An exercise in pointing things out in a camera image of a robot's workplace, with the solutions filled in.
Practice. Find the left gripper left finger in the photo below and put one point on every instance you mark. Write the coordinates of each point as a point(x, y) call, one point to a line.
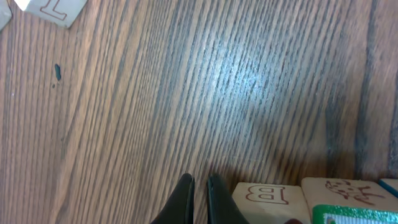
point(180, 205)

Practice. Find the yellow wooden block middle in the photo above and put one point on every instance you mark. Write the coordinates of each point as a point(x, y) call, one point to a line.
point(61, 12)

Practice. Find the hammer picture wooden block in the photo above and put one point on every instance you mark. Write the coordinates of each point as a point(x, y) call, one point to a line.
point(269, 203)

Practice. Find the green framed wooden block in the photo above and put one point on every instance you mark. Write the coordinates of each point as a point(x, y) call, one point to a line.
point(333, 214)

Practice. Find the acorn picture wooden block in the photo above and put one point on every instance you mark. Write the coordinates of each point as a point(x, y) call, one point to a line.
point(346, 193)

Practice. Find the animal picture wooden block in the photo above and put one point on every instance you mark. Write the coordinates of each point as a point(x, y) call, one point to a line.
point(391, 185)

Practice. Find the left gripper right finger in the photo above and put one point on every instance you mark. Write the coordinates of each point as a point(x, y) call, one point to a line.
point(220, 204)

